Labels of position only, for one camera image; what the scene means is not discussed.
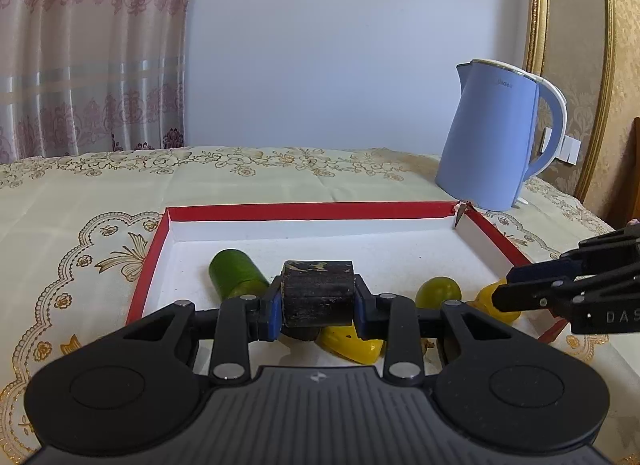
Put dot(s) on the dark purple sugarcane piece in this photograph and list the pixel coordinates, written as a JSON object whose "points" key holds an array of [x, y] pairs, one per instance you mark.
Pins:
{"points": [[317, 295]]}

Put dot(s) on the white wall socket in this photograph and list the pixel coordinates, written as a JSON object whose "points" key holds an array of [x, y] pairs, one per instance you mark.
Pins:
{"points": [[570, 149]]}

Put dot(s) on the yellow bell pepper piece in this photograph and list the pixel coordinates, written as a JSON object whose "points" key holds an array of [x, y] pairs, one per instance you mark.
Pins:
{"points": [[350, 345], [482, 300]]}

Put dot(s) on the red cardboard box lid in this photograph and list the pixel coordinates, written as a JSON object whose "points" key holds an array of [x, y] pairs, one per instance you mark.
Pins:
{"points": [[300, 211]]}

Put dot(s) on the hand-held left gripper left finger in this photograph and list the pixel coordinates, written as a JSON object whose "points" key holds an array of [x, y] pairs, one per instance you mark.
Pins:
{"points": [[272, 312]]}

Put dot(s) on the light blue electric kettle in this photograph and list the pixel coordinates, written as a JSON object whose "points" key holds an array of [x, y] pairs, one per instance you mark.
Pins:
{"points": [[490, 145]]}

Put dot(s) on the dark brown wooden board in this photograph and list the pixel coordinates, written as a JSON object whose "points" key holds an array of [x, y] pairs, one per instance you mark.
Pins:
{"points": [[636, 170]]}

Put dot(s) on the gold framed padded panel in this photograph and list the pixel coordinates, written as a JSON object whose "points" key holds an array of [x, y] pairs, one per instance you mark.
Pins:
{"points": [[575, 45]]}

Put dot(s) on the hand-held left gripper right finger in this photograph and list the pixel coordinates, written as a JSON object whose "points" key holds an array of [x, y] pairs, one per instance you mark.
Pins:
{"points": [[361, 312]]}

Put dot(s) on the green cucumber piece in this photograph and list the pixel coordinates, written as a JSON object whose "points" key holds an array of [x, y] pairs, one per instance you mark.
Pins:
{"points": [[232, 270]]}

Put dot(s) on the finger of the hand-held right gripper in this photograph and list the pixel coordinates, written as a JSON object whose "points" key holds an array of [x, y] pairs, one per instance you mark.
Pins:
{"points": [[540, 270], [525, 297]]}

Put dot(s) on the pink patterned curtain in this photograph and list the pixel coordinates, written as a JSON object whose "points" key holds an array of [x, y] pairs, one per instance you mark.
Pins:
{"points": [[75, 45]]}

